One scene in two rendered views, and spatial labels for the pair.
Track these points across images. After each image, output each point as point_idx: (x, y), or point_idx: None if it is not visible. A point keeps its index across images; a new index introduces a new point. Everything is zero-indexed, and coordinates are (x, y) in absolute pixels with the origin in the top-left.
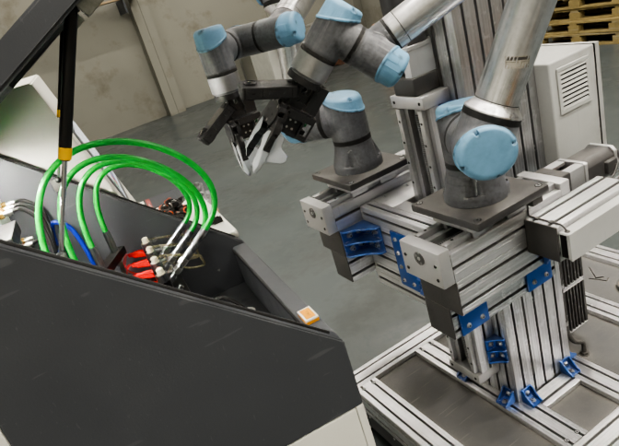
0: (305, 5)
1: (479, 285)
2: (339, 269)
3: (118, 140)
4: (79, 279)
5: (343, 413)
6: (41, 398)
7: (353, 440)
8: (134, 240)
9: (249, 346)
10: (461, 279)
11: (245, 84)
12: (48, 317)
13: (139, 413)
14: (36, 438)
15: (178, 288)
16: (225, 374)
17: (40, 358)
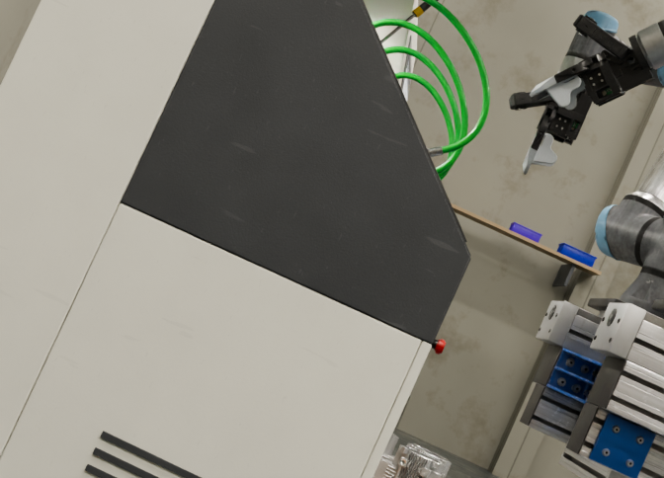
0: None
1: (651, 396)
2: (526, 412)
3: (449, 12)
4: None
5: (407, 330)
6: (239, 44)
7: (389, 372)
8: None
9: (396, 168)
10: (634, 362)
11: (586, 15)
12: None
13: (276, 128)
14: (206, 68)
15: (393, 71)
16: (358, 170)
17: (269, 17)
